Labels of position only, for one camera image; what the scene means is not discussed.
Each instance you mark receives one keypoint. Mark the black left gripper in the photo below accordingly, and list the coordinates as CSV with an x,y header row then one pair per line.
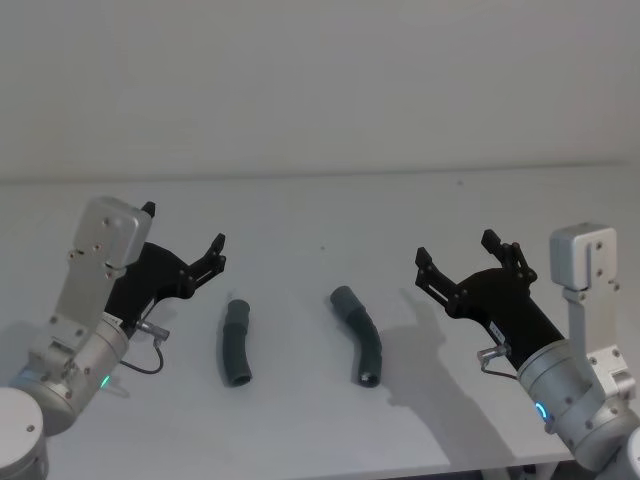
x,y
145,280

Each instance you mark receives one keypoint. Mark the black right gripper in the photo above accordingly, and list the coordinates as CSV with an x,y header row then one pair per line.
x,y
510,310

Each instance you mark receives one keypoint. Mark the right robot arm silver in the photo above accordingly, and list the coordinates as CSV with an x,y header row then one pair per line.
x,y
580,380

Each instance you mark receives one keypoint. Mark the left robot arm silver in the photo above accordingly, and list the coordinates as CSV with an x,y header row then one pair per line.
x,y
95,250

